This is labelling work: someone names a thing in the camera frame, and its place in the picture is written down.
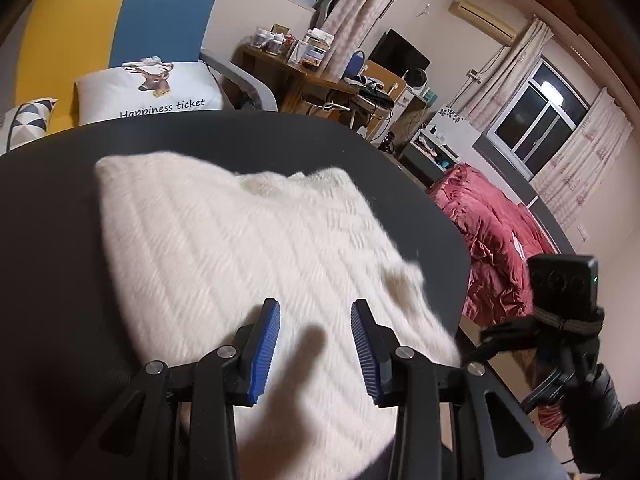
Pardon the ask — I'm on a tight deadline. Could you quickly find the black flat screen monitor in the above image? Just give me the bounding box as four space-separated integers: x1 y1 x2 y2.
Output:
367 29 432 86

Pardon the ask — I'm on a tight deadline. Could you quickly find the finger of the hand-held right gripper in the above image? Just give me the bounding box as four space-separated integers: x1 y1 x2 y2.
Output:
520 367 576 413
460 319 540 367

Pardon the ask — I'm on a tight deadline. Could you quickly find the geometric-print pillow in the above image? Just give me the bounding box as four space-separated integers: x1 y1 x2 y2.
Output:
0 98 59 154

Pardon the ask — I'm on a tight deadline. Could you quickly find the red quilt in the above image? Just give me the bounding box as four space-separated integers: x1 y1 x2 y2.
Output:
427 162 559 324

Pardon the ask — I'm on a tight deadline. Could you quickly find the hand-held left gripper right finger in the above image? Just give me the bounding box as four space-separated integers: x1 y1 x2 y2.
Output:
350 299 571 480

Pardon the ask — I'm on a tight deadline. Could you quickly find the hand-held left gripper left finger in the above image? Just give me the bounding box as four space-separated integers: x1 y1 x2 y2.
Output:
65 298 282 480

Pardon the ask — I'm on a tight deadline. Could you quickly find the stack of boxes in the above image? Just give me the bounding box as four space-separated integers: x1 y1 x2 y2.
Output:
299 29 335 67

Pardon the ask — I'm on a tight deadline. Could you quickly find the low grey cabinet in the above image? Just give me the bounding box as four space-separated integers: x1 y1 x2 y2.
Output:
399 125 462 187

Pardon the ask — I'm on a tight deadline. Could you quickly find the white-framed window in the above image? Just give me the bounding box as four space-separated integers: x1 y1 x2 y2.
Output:
486 56 592 177

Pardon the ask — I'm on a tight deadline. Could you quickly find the wall air conditioner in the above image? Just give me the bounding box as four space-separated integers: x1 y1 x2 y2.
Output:
448 0 519 44

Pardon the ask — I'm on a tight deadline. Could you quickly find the dark wooden desk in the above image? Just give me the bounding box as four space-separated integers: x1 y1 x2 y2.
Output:
235 42 362 117

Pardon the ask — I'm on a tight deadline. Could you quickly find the blue bag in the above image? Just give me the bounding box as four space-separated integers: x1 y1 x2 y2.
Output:
346 50 367 82

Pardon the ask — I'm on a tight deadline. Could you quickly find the cream knit sweater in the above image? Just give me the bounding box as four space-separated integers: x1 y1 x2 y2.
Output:
95 152 463 480

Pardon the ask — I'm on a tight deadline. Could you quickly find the light wooden desk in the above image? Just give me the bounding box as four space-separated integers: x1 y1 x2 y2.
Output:
362 59 429 137

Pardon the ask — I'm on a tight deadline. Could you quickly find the white round fan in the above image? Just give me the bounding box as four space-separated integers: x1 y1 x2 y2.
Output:
404 68 429 97

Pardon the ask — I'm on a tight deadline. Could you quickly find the white deer-print pillow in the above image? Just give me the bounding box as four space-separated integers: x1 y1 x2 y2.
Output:
75 56 226 126

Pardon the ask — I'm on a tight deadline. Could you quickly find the patterned curtain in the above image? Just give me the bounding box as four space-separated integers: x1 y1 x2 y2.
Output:
319 0 427 82
529 86 634 232
450 16 554 122

